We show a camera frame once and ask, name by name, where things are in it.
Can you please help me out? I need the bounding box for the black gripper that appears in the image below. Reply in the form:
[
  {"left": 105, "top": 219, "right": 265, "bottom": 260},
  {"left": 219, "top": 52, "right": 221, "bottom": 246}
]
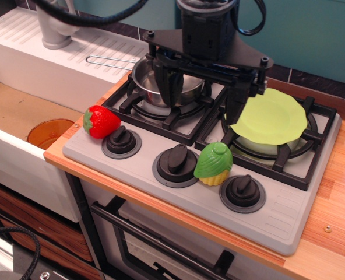
[{"left": 143, "top": 1, "right": 273, "bottom": 124}]

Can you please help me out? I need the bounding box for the light green plastic plate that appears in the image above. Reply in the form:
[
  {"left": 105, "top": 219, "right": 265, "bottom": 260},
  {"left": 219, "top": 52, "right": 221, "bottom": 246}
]
[{"left": 230, "top": 89, "right": 308, "bottom": 145}]

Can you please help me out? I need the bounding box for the toy corncob with green husk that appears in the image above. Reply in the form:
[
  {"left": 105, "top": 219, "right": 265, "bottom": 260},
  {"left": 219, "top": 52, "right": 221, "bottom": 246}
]
[{"left": 193, "top": 142, "right": 233, "bottom": 186}]

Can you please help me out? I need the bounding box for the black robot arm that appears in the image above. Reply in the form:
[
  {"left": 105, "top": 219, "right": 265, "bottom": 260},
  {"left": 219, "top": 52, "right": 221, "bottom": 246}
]
[{"left": 143, "top": 1, "right": 273, "bottom": 125}]

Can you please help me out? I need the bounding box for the stainless steel pot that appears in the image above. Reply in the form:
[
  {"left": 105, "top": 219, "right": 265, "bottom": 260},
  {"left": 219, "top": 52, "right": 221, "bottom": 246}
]
[{"left": 85, "top": 54, "right": 211, "bottom": 108}]

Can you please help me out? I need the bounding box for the middle black stove knob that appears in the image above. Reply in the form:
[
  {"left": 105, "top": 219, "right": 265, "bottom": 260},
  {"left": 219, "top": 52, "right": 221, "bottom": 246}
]
[{"left": 152, "top": 144, "right": 199, "bottom": 188}]

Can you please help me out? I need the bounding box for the black stove knob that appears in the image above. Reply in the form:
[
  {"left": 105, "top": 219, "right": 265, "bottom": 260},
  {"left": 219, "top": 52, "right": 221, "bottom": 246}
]
[
  {"left": 219, "top": 174, "right": 266, "bottom": 214},
  {"left": 101, "top": 125, "right": 142, "bottom": 160},
  {"left": 152, "top": 144, "right": 199, "bottom": 188}
]

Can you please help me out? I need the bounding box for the left black stove knob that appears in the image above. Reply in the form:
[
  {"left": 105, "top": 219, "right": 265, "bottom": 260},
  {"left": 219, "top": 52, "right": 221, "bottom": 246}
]
[{"left": 101, "top": 125, "right": 142, "bottom": 160}]

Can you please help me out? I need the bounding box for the red toy strawberry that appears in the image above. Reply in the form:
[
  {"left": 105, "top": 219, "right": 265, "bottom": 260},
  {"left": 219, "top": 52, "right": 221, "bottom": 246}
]
[{"left": 82, "top": 105, "right": 121, "bottom": 139}]

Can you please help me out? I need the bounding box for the right black stove knob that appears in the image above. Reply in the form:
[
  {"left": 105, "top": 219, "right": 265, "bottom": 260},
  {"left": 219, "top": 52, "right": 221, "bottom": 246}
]
[{"left": 219, "top": 174, "right": 266, "bottom": 214}]

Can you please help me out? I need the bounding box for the grey toy stove top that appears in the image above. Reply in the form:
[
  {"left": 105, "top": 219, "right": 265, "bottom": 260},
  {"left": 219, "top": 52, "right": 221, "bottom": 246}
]
[{"left": 62, "top": 114, "right": 342, "bottom": 256}]

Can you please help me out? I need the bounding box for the left black burner grate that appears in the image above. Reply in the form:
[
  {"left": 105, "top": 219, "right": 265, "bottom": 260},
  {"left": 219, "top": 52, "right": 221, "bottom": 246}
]
[{"left": 103, "top": 75, "right": 227, "bottom": 146}]

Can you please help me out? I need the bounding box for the black burner grate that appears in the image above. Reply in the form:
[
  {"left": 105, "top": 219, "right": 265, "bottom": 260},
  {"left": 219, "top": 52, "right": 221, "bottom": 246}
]
[
  {"left": 195, "top": 93, "right": 339, "bottom": 191},
  {"left": 103, "top": 75, "right": 227, "bottom": 146}
]

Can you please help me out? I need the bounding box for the left teal cabinet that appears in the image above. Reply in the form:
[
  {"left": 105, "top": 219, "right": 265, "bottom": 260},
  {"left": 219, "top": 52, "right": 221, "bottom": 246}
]
[{"left": 74, "top": 0, "right": 181, "bottom": 40}]

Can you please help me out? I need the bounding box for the right black burner grate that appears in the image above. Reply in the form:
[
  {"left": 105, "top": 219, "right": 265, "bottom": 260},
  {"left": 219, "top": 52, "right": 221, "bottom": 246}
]
[{"left": 195, "top": 93, "right": 339, "bottom": 191}]

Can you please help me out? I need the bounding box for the grey toy faucet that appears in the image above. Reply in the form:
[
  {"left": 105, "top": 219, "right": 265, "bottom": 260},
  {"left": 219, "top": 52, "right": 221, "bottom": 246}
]
[{"left": 36, "top": 5, "right": 80, "bottom": 50}]

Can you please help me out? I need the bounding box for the toy oven door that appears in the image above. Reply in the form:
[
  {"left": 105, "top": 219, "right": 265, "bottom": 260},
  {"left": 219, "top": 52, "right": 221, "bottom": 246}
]
[{"left": 81, "top": 181, "right": 286, "bottom": 279}]

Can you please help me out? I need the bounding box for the white toy sink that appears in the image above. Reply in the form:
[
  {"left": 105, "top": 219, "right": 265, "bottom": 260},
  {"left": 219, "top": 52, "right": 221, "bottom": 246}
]
[{"left": 0, "top": 8, "right": 147, "bottom": 222}]

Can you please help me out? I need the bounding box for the wood grain drawer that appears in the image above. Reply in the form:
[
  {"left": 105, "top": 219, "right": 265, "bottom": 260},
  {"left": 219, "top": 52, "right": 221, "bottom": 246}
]
[{"left": 0, "top": 184, "right": 102, "bottom": 279}]

